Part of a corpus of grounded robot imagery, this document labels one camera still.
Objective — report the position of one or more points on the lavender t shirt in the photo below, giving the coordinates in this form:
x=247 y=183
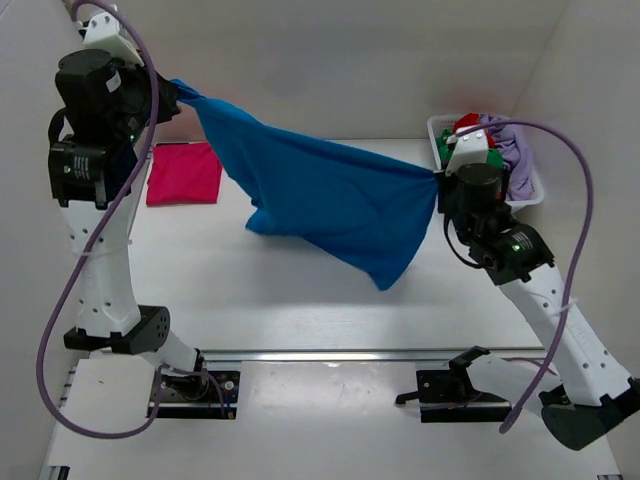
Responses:
x=512 y=144

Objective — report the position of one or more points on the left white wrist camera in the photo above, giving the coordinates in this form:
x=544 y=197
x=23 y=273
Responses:
x=104 y=32

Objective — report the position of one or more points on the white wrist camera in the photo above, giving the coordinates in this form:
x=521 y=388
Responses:
x=470 y=146
x=104 y=32

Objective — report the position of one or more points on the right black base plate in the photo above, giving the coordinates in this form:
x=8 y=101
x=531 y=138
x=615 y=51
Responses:
x=446 y=395

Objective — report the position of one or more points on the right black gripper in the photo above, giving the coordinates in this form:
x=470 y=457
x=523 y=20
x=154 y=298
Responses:
x=444 y=182

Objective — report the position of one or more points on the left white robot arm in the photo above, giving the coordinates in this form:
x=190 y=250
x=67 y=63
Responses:
x=97 y=176

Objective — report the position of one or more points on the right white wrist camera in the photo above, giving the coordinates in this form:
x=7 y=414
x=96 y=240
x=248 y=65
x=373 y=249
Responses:
x=470 y=146

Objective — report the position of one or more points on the green t shirt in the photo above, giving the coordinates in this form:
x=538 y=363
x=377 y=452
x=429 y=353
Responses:
x=445 y=150

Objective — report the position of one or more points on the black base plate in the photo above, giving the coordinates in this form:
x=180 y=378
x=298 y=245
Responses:
x=446 y=395
x=197 y=397

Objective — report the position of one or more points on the blue t shirt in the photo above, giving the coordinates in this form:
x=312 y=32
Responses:
x=368 y=210

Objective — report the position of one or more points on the red t shirt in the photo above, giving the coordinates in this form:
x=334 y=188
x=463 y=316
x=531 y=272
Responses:
x=469 y=120

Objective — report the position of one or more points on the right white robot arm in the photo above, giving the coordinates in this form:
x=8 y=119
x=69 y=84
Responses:
x=580 y=392

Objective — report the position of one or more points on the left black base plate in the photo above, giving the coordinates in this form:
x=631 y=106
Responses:
x=197 y=397

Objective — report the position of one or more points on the folded pink t shirt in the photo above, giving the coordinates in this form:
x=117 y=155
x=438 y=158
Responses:
x=183 y=174

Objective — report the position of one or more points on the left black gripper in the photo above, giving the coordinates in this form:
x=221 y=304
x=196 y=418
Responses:
x=169 y=95

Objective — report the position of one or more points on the white plastic basket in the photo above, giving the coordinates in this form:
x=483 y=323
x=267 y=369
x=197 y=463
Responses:
x=438 y=123

